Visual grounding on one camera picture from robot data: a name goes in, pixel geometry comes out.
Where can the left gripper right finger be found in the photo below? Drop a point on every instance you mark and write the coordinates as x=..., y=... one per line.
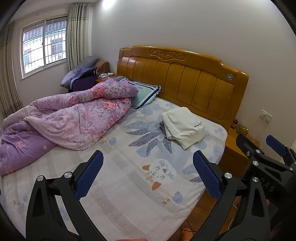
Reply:
x=252, y=219

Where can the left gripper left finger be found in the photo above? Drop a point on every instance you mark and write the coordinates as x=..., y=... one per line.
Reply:
x=44, y=220

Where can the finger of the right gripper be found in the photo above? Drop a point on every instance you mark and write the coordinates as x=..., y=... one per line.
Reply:
x=254, y=153
x=287, y=154

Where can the white button jacket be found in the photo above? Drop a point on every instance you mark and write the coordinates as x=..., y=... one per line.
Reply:
x=183, y=126

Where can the grey folded garment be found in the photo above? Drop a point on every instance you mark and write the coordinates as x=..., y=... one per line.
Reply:
x=162, y=127

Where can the wooden headboard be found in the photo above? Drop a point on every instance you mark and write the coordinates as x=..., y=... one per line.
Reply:
x=200, y=82

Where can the floral bed sheet mattress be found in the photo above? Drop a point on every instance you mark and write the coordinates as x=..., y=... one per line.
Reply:
x=146, y=187

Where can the purple floral quilt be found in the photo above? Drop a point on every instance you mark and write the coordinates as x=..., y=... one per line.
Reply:
x=75, y=121

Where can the blue striped pillow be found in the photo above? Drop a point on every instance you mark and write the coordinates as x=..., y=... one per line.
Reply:
x=146, y=92

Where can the grey pillow on chair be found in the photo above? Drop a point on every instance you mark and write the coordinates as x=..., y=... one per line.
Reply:
x=87, y=62

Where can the window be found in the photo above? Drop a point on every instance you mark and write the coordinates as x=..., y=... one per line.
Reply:
x=43, y=44

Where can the beige curtain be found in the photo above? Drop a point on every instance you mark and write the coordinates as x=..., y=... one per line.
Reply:
x=78, y=33

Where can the wall socket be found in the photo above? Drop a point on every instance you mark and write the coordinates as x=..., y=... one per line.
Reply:
x=265, y=116

